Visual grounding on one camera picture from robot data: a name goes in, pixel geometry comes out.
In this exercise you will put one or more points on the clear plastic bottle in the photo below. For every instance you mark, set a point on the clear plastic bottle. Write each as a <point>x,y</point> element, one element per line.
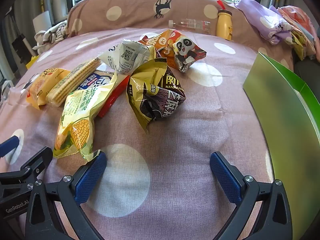
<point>192,25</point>

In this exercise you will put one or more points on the white blue red-edged packet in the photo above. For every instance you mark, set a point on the white blue red-edged packet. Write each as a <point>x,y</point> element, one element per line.
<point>100,78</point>

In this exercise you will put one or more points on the orange yellow rice cracker packet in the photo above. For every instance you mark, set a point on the orange yellow rice cracker packet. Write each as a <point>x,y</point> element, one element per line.
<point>41,87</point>

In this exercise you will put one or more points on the brown polka dot pillow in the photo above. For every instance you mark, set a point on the brown polka dot pillow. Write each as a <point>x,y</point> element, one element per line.
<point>140,10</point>

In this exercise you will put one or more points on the brown gold snack bag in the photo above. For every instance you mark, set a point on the brown gold snack bag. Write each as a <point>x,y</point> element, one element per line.
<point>160,100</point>

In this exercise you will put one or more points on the pink polka dot bedsheet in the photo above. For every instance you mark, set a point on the pink polka dot bedsheet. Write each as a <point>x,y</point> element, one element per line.
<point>175,155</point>

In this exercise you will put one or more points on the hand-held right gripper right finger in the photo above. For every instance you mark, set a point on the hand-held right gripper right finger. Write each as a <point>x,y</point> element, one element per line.
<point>223,177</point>

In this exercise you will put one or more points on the yellow carton box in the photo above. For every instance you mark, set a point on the yellow carton box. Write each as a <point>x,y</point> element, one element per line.
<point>32,62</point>

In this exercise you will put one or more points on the orange panda snack bag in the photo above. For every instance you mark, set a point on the orange panda snack bag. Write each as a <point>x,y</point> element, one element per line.
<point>180,47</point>

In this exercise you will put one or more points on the yellow bottle brown cap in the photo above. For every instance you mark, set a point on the yellow bottle brown cap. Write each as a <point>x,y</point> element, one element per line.
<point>224,26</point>

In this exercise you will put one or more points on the white snack bag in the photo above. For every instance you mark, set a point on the white snack bag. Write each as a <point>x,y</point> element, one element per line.
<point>127,57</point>

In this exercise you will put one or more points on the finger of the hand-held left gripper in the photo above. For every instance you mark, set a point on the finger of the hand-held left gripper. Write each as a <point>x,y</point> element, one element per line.
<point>32,163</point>
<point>10,145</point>

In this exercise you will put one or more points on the yellow corn snack bag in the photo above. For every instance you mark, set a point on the yellow corn snack bag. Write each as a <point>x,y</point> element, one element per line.
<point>75,120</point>

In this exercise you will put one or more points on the white board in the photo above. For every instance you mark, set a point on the white board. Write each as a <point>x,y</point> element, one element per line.
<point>41,22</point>

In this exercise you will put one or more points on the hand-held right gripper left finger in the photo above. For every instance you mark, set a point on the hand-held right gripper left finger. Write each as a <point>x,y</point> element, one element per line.
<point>91,176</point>

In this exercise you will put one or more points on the striped white cloth pile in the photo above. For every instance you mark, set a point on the striped white cloth pile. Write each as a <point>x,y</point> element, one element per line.
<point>53,33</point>

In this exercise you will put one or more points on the purple polka dot cloth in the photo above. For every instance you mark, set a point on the purple polka dot cloth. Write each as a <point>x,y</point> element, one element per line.
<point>262,20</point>

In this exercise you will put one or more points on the green yellow cracker pack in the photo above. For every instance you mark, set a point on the green yellow cracker pack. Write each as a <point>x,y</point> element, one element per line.
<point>67,85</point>

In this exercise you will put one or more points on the grey sofa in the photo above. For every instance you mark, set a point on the grey sofa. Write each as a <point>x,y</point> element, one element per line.
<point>307,72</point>

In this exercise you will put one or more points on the green cardboard box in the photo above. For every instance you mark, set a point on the green cardboard box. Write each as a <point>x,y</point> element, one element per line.
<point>282,110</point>

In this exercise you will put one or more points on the pink orange clothes pile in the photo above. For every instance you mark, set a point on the pink orange clothes pile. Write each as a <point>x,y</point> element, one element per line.
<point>300,30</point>

